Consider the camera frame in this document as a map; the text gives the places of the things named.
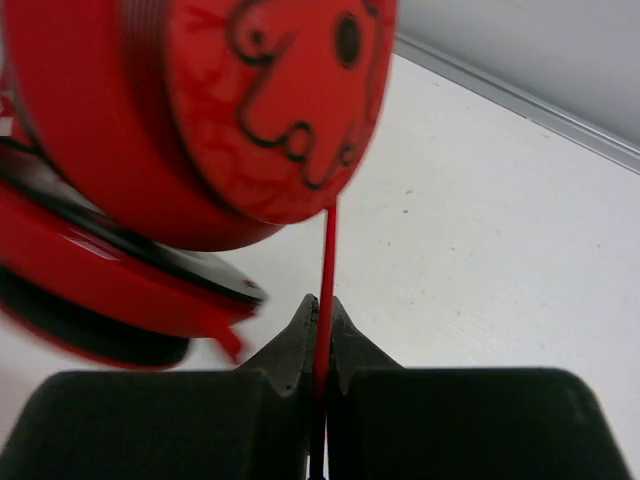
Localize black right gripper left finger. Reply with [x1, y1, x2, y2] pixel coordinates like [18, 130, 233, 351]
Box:
[1, 295, 319, 479]

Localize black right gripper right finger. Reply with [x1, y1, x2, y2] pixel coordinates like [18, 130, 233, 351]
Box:
[327, 304, 631, 479]

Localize red headphone cable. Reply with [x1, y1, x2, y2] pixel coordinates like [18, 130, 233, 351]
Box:
[312, 202, 341, 480]

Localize red black headphones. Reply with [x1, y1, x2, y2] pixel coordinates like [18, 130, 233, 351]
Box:
[1, 1, 398, 369]

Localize aluminium table frame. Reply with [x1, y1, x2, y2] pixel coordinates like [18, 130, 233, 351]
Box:
[394, 33, 639, 173]

